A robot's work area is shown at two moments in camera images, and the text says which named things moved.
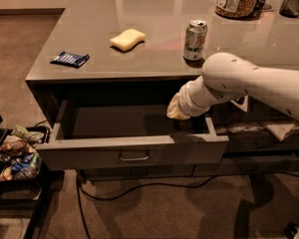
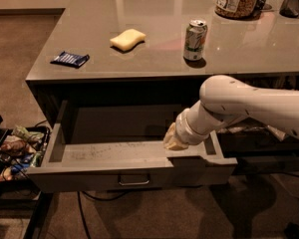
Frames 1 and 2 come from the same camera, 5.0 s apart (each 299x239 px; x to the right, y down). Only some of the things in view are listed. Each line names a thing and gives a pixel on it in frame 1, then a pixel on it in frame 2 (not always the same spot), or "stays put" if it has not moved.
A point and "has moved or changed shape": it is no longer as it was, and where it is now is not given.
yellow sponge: x=127 y=39 stays put
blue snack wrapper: x=70 y=60 stays put
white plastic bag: x=281 y=130 stays put
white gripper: x=184 y=102 to x=183 y=129
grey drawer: x=93 y=134 has moved or changed shape
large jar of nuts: x=236 y=0 stays put
